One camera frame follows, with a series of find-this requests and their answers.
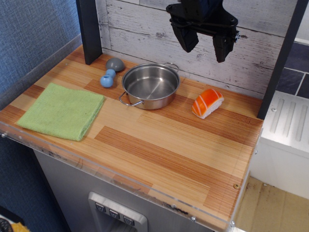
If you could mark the silver dispenser panel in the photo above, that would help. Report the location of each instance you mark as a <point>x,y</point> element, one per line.
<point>110,216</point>

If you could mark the green rag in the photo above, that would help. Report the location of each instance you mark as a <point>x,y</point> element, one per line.
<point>62,112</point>

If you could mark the dark right frame post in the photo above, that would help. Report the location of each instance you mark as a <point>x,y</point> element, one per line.
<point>289,39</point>

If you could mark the white ridged cabinet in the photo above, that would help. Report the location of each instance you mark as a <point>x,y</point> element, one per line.
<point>281,156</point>

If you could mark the stainless steel pot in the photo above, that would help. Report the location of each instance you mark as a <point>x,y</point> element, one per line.
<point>150,86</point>

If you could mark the blue grey toy dumbbell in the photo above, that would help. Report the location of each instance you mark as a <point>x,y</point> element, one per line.
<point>113,66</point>

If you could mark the salmon sushi toy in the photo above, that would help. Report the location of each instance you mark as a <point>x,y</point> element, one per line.
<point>207,102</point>

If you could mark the dark frame post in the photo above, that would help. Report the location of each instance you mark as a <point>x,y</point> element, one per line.
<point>88,21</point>
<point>289,39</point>

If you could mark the dark left frame post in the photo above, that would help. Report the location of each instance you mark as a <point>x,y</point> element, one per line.
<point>88,21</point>

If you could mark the clear acrylic table edge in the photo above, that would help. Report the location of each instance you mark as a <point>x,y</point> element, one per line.
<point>71,177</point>

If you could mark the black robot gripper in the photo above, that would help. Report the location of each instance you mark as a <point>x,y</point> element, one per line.
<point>208,17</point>

